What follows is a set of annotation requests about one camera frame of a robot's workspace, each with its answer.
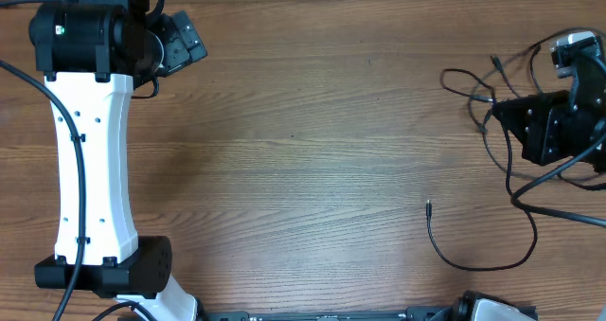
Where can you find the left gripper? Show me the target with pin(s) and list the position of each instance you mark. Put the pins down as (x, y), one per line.
(185, 46)

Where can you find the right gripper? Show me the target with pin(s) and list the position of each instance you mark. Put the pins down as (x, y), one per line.
(539, 140)

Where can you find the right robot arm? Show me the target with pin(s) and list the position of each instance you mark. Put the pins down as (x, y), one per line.
(473, 305)

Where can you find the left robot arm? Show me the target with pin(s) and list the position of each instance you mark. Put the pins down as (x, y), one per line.
(93, 55)

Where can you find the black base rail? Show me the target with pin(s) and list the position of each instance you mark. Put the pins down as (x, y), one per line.
(417, 313)

